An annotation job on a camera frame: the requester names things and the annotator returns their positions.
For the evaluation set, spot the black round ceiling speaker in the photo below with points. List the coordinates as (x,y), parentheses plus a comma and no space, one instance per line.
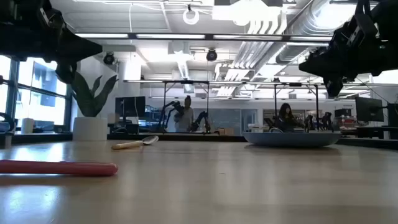
(211,55)
(109,58)

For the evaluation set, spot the black aluminium table frame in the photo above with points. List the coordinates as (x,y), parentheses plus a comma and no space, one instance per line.
(46,137)

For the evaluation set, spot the green potted plant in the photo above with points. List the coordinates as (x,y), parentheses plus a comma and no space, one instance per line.
(88,102)

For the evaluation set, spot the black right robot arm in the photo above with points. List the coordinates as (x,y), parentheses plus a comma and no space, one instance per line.
(390,37)

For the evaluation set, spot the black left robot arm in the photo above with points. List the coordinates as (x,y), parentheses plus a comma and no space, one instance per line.
(7,31)

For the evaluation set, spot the black workstation frame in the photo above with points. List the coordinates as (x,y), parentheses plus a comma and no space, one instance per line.
(316,105)
(164,105)

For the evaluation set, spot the black background robot arm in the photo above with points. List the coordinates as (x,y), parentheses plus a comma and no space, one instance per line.
(327,119)
(177,107)
(202,116)
(309,122)

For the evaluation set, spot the black computer monitor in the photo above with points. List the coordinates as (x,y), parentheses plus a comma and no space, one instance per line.
(130,106)
(369,109)

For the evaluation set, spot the dark window frame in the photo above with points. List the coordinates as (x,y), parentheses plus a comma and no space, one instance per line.
(12,93)

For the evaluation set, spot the silver ventilation duct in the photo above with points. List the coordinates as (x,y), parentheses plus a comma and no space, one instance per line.
(311,21)

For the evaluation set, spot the person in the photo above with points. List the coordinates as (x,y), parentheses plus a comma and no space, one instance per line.
(285,116)
(186,119)

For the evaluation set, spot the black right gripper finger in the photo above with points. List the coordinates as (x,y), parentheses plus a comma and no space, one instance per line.
(326,63)
(333,86)

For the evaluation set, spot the long linear ceiling light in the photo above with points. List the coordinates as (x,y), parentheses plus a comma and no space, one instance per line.
(171,36)

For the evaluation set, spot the blue round plate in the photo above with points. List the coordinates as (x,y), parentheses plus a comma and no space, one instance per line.
(292,140)

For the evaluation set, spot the white cylinder container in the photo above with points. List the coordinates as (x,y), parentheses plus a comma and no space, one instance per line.
(27,126)

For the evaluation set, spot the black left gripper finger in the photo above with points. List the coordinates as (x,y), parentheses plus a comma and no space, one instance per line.
(77,48)
(66,73)

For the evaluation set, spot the cardboard box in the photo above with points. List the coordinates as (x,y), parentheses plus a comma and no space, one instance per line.
(228,131)

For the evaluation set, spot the white plant pot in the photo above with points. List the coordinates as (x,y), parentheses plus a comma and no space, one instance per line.
(90,129)

